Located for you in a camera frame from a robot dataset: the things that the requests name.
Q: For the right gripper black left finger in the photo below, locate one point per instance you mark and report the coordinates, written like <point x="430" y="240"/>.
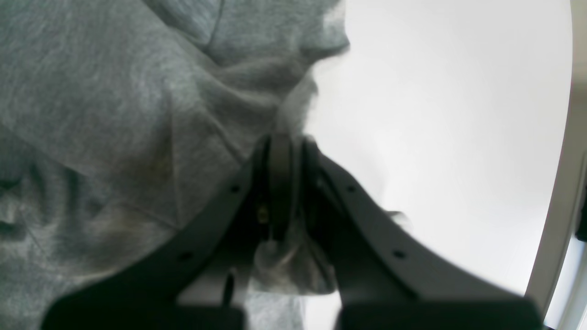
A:
<point x="199" y="279"/>

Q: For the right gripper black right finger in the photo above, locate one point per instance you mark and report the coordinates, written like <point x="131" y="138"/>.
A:
<point x="385" y="278"/>

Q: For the grey HUGO T-shirt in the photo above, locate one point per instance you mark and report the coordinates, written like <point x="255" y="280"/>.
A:
<point x="120" y="118"/>

